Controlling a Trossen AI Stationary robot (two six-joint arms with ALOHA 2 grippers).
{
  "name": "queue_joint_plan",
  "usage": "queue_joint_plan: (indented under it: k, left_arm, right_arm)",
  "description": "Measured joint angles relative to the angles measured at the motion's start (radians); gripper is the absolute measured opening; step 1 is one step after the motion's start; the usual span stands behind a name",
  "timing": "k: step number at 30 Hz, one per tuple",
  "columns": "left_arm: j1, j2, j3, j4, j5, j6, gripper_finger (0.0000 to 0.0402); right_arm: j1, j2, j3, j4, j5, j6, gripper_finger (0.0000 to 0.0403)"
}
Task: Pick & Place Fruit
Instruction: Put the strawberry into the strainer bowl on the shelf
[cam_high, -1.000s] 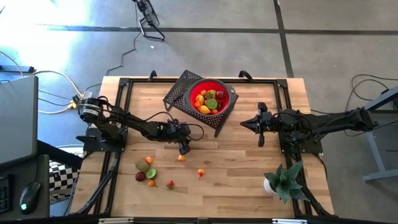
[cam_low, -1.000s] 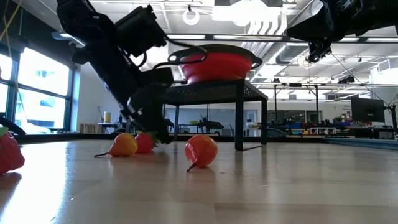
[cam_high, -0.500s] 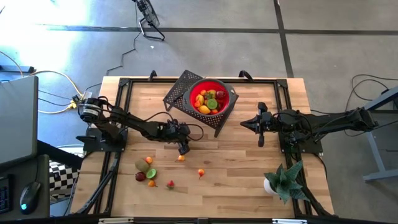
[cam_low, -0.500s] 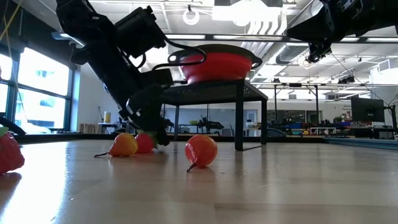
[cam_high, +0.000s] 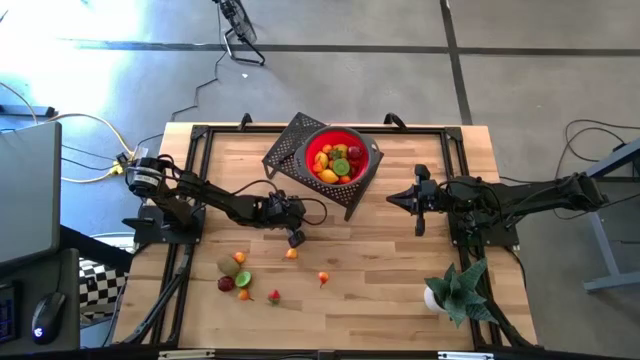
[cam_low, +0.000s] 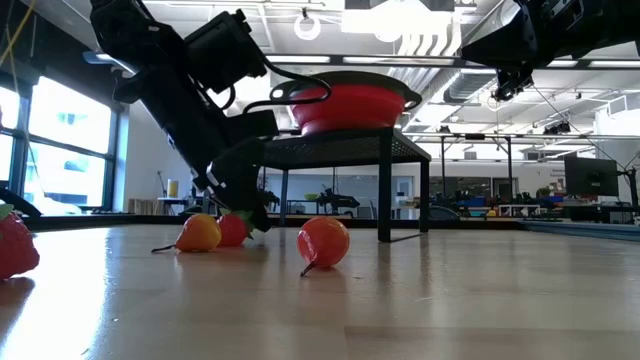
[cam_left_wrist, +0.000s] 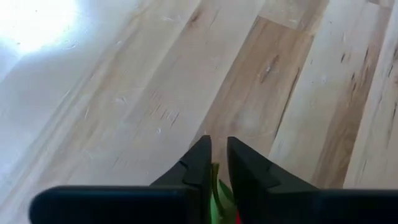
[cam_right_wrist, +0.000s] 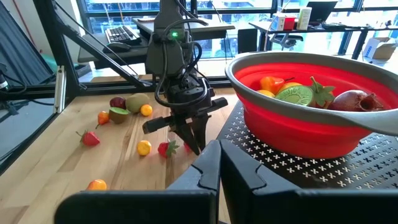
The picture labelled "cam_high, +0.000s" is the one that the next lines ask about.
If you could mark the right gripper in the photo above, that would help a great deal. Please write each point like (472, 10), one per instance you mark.
(435, 197)

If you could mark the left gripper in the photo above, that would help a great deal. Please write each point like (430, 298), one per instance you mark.
(280, 207)

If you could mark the yellow lemon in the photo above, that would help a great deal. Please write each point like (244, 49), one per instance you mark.
(321, 159)
(328, 176)
(343, 148)

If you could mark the small orange fruit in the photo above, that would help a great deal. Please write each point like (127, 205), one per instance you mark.
(239, 257)
(327, 148)

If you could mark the dark red toy apple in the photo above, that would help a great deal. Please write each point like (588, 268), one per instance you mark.
(355, 152)

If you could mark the red collapsible colander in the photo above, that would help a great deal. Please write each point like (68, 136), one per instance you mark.
(314, 144)

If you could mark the red strawberry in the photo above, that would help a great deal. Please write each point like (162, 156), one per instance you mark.
(336, 155)
(274, 297)

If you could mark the whole brown kiwi fruit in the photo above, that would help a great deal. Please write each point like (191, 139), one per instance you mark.
(228, 265)

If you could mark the red yellow pear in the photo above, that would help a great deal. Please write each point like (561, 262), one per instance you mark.
(323, 277)

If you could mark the dark red plum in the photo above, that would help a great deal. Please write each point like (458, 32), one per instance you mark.
(225, 283)

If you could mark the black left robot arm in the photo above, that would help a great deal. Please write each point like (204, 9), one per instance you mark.
(210, 192)

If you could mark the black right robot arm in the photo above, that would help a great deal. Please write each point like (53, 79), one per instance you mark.
(525, 197)

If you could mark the black perforated metal shelf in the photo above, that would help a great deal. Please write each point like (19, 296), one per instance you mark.
(345, 196)

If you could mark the snake plant in white pot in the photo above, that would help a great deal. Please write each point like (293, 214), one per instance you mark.
(457, 295)

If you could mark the black floor fan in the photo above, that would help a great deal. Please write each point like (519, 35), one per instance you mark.
(242, 22)

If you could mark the grey metal desk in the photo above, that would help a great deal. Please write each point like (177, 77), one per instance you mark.
(601, 240)

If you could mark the grey computer monitor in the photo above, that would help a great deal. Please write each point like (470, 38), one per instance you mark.
(27, 190)

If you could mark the black computer mouse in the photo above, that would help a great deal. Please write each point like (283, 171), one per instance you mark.
(47, 317)

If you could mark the black desk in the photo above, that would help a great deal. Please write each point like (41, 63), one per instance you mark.
(22, 280)

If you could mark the black floor bar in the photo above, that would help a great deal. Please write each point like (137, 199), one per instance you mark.
(30, 111)

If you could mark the black keyboard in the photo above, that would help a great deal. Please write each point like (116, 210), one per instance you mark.
(6, 315)

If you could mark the black aluminium table frame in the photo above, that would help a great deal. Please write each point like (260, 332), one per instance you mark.
(454, 134)

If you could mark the silver frame bracket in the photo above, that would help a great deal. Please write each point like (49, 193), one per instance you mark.
(187, 355)
(465, 355)

